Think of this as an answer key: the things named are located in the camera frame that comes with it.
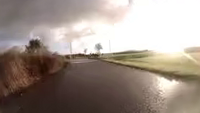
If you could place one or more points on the green grass verge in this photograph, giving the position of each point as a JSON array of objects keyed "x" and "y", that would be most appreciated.
[{"x": 155, "y": 63}]

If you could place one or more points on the brown dry grass bank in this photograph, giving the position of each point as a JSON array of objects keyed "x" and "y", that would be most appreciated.
[{"x": 15, "y": 69}]

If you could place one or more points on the thin pole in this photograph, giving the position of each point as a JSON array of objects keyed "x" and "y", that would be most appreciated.
[{"x": 70, "y": 48}]

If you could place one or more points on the dark leafy tree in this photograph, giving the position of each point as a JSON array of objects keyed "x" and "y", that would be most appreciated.
[{"x": 34, "y": 45}]

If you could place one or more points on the wet dark asphalt road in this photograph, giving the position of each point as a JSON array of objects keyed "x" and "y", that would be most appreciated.
[{"x": 90, "y": 89}]

